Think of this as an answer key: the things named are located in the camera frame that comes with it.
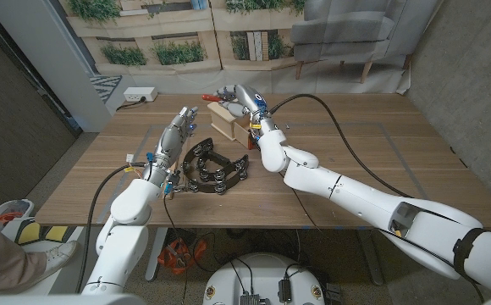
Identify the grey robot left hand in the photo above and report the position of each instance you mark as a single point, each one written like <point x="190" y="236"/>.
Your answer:
<point x="170" y="142"/>

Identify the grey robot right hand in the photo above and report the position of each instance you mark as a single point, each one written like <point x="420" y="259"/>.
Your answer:
<point x="245" y="101"/>

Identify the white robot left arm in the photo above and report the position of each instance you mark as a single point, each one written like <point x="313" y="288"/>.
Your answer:
<point x="118" y="237"/>

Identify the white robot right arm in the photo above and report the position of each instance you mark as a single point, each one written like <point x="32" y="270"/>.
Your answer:
<point x="376" y="207"/>

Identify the wooden drawer with red front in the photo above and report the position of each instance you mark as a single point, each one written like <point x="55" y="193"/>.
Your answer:
<point x="243" y="133"/>

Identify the black half-moon tambourine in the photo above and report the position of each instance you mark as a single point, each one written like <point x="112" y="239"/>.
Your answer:
<point x="228" y="180"/>

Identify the wooden box with slot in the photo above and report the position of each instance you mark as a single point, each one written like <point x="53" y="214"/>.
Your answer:
<point x="224" y="118"/>

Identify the printed room backdrop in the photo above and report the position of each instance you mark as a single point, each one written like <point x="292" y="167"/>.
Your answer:
<point x="249" y="51"/>

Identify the white power strip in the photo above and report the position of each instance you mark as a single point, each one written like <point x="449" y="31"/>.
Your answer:
<point x="139" y="94"/>

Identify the metal table leg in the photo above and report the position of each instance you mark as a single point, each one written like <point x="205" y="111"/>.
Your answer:
<point x="156" y="254"/>
<point x="370" y="258"/>

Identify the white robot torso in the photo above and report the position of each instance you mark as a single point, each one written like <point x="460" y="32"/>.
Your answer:
<point x="262" y="271"/>

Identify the white sneaker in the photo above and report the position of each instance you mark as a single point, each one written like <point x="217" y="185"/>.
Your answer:
<point x="57" y="256"/>

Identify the white bin with orange contents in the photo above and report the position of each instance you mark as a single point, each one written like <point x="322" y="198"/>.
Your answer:
<point x="10" y="209"/>

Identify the black adapter on torso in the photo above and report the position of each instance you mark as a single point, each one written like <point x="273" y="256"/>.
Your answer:
<point x="285" y="290"/>

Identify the person's leg in beige trousers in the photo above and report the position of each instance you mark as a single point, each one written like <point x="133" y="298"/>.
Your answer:
<point x="0" y="258"/>

